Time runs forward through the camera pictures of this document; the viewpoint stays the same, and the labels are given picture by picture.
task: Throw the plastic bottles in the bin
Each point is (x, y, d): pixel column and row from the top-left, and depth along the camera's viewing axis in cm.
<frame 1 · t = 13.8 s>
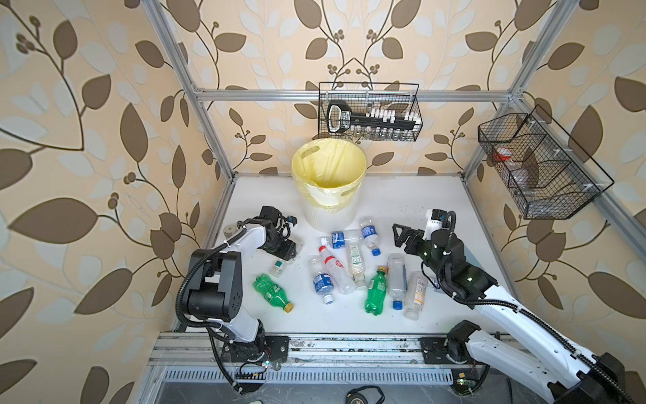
left hand: (283, 248, 92), fingers open
right hand: (404, 229, 78), fingers open
white bin yellow bag: (327, 172, 107), point 13 cm above the table
green soda bottle yellow cap: (272, 293, 82), point 6 cm above the table
clear bottle green label: (277, 269, 90), point 3 cm above the table
clear bottle blue label: (322, 279, 84), point 6 cm above the table
clear bottle red cap: (341, 273, 86), point 6 cm above the table
clear bottle green white label: (356, 249, 92), point 6 cm above the table
small bottle blue label lying: (338, 241, 95), point 5 cm above the table
small bottle blue cap: (369, 232, 97), point 5 cm above the table
green soda bottle upright-lying: (376, 292, 82), point 6 cm above the table
clear bottle blue cap: (397, 279, 89), point 2 cm above the table
clear bottle yellow label: (415, 294, 82), point 6 cm above the table

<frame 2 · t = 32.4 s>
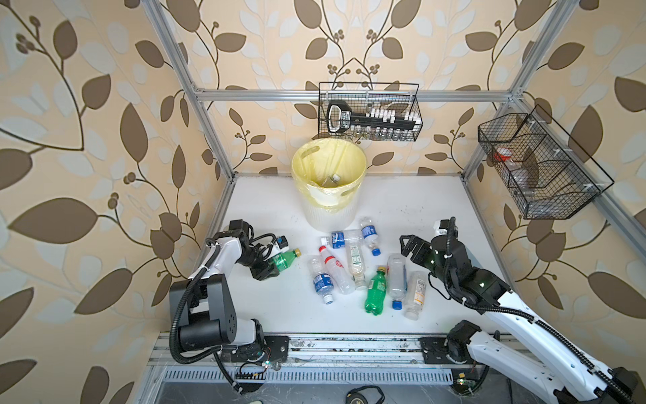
left hand: (264, 263, 87), fingers open
right hand: (410, 243, 77), fingers open
green soda bottle yellow cap: (283, 260, 85), point 10 cm above the table
clear bottle green label: (330, 181, 106), point 12 cm above the table
the other named things where they were.

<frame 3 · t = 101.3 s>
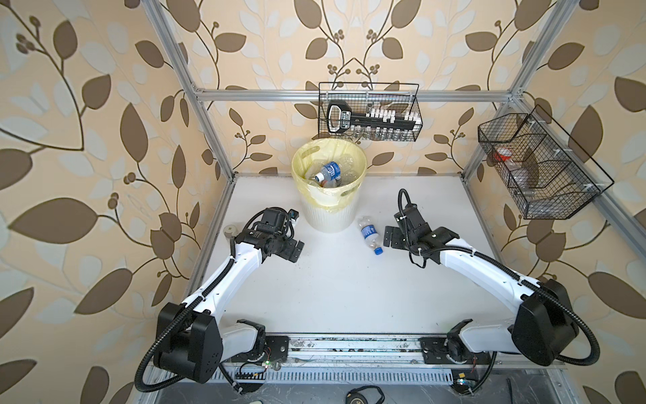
left hand: (283, 240, 84), fingers open
right hand: (397, 237, 86), fingers open
small bottle blue label lying: (330, 175, 91), point 24 cm above the table
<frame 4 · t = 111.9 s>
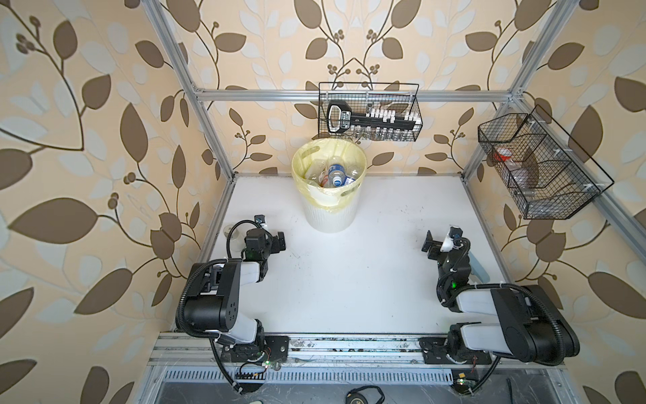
left hand: (264, 232, 95), fingers open
right hand: (443, 235, 88), fingers open
small bottle blue cap: (336, 174, 91), point 25 cm above the table
